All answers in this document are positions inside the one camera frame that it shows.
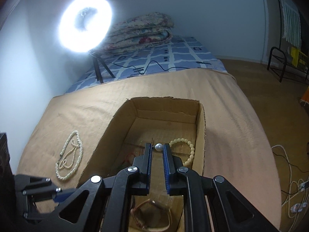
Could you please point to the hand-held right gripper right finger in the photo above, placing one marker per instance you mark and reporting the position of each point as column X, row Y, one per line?
column 166, row 164

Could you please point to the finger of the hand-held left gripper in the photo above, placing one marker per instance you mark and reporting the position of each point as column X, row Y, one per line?
column 41, row 210
column 64, row 195

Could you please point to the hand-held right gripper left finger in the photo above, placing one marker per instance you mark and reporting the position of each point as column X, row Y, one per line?
column 151, row 164

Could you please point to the small pearl earring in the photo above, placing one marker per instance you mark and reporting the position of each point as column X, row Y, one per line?
column 158, row 147

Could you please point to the cardboard box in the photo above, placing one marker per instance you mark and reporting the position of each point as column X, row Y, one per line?
column 166, row 116

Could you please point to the tan blanket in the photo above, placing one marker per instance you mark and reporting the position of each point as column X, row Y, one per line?
column 229, row 130

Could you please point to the black tripod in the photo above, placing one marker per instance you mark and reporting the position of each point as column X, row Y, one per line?
column 97, row 70

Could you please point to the blue checked bedsheet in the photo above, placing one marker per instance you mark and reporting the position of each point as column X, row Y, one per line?
column 181, row 55

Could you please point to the folded floral quilt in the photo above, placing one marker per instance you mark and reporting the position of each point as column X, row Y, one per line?
column 135, row 33

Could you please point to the white power strip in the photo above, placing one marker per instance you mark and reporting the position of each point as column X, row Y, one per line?
column 298, row 207

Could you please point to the orange cloth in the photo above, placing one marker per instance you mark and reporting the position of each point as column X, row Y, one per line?
column 305, row 101

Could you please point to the black shoe rack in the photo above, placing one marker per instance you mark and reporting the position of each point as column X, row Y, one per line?
column 282, row 60

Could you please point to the yellow box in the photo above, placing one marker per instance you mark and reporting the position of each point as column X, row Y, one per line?
column 298, row 56

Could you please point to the white striped towel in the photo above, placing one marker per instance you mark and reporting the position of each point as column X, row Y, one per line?
column 292, row 21

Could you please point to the dark hanging clothes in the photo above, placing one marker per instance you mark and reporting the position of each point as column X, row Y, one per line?
column 304, row 31

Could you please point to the black clothes rack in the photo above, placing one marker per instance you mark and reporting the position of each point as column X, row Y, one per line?
column 280, row 9

